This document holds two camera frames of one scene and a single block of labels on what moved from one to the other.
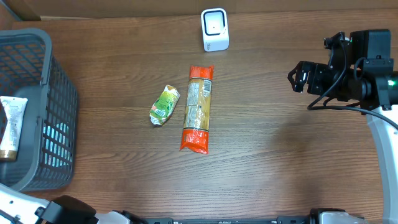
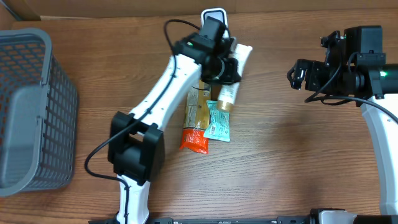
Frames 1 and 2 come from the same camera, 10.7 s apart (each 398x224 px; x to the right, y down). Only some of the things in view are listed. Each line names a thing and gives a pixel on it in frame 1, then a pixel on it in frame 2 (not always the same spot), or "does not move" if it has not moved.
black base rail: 280,219 does not move
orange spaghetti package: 196,132 does not move
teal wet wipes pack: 58,150 → 219,126
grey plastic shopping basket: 46,142 does not move
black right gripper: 315,74 does not move
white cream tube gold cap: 13,108 → 228,91
